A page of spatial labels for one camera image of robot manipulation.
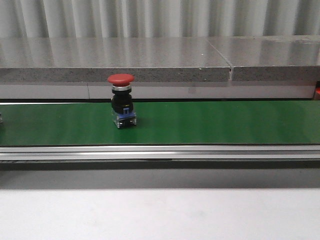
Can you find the white pleated curtain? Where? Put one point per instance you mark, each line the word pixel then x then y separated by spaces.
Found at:
pixel 158 18

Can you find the grey stone slab right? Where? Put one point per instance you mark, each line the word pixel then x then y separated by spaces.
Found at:
pixel 270 58

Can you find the grey stone slab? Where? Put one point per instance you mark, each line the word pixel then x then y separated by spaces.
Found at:
pixel 270 58
pixel 74 60

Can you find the green conveyor belt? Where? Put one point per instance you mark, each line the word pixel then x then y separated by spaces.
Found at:
pixel 191 122

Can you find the red push button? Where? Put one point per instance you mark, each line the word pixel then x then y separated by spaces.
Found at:
pixel 123 112

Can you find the red plastic tray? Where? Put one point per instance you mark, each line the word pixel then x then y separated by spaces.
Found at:
pixel 317 94

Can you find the grey stone slab left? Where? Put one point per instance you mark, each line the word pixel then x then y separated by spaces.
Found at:
pixel 74 60

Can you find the aluminium conveyor frame rail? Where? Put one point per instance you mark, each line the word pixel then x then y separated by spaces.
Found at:
pixel 177 153

